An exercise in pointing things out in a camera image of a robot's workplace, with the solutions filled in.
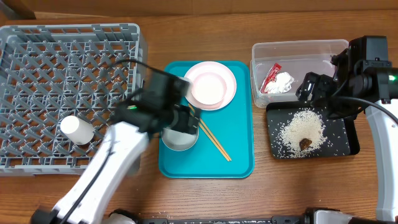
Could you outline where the small white dish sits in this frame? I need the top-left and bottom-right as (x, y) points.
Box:
(191, 72), (227, 105)

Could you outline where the pile of rice grains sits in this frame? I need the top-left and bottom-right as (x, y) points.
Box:
(270, 107), (349, 156)

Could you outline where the upper wooden chopstick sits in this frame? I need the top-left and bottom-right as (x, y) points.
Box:
(188, 103), (232, 162)

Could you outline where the brown food lump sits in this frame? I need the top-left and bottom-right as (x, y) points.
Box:
(299, 138), (312, 151)

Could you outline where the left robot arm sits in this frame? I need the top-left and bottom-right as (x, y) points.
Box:
(30, 70), (198, 223)

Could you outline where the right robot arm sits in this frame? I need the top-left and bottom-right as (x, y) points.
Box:
(296, 35), (397, 223)

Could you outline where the large white plate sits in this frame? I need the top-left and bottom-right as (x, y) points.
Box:
(184, 61), (237, 111)

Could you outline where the teal plastic tray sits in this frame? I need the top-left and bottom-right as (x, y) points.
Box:
(159, 61), (254, 179)

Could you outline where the black plastic tray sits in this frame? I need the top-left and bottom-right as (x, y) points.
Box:
(266, 100), (361, 160)

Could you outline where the lower wooden chopstick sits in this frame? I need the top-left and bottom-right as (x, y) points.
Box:
(199, 119), (232, 162)

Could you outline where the wooden chopstick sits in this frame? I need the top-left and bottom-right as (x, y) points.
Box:
(199, 119), (232, 162)
(188, 103), (232, 162)

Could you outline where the white cup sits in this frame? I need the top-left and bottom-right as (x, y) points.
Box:
(60, 115), (95, 145)

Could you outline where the grey bowl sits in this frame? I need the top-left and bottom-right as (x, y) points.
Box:
(161, 128), (199, 151)

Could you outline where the grey plastic dish rack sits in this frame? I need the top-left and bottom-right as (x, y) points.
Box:
(1, 23), (147, 177)

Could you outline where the clear plastic bin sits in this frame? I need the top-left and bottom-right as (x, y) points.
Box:
(250, 39), (349, 108)

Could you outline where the red snack wrapper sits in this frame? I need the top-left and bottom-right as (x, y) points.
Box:
(259, 63), (282, 93)

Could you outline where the white tissue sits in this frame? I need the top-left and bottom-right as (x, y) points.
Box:
(265, 72), (295, 94)

